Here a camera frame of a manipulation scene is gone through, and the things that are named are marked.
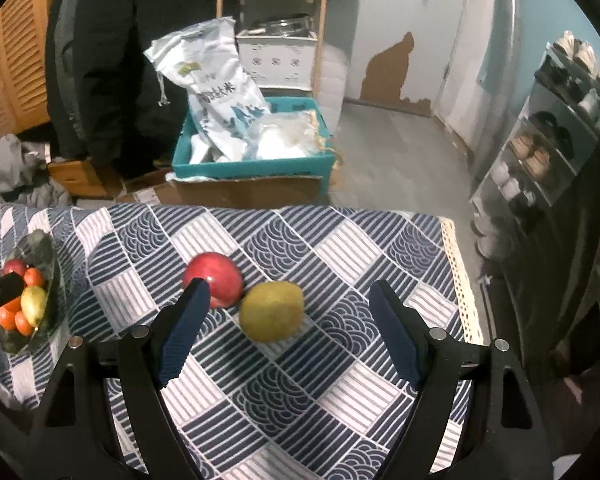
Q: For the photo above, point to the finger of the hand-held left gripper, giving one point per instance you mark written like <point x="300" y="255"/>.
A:
<point x="2" y="288"/>

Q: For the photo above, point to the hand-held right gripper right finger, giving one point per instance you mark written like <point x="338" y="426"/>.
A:
<point x="395" y="332"/>

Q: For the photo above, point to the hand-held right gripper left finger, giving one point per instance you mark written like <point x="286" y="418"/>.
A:
<point x="180" y="335"/>

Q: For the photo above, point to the red apple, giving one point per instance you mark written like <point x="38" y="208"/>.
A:
<point x="220" y="272"/>
<point x="15" y="266"/>

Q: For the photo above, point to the orange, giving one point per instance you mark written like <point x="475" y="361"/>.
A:
<point x="34" y="277"/>
<point x="24" y="325"/>
<point x="6" y="317"/>

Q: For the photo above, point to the yellow pear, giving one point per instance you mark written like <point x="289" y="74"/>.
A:
<point x="272" y="310"/>
<point x="32" y="302"/>

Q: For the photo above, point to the dark glass bowl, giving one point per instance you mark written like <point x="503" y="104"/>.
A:
<point x="45" y="255"/>

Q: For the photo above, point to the grey cloth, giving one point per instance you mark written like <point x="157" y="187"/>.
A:
<point x="15" y="165"/>

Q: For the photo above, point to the blue white patterned tablecloth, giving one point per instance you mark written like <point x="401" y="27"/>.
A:
<point x="300" y="400"/>

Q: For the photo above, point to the brown box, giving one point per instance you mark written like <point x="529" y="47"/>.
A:
<point x="80" y="177"/>

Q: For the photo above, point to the cardboard box with label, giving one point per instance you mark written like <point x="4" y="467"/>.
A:
<point x="150" y="192"/>

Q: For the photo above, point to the torn cardboard box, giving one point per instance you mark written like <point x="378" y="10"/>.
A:
<point x="250" y="191"/>

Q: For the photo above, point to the teal basket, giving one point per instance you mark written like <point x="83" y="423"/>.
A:
<point x="250" y="167"/>

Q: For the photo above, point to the wooden louvered cabinet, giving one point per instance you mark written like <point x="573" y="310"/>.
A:
<point x="15" y="70"/>

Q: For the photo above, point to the shoe rack with shoes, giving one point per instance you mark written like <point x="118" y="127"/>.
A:
<point x="535" y="160"/>

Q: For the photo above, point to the clear plastic bag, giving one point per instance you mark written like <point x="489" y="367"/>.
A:
<point x="285" y="135"/>

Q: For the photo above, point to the dark hanging coat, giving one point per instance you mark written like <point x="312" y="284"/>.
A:
<point x="110" y="60"/>

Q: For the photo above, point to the white printed rice bag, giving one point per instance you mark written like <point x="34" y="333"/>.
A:
<point x="220" y="95"/>

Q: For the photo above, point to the grey shoe rack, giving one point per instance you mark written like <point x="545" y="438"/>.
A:
<point x="562" y="107"/>

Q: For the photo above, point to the white patterned storage box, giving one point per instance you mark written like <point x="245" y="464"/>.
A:
<point x="275" y="62"/>

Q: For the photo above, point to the white door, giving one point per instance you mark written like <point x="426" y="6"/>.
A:
<point x="475" y="35"/>

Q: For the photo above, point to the metal pan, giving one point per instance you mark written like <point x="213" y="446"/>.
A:
<point x="285" y="25"/>

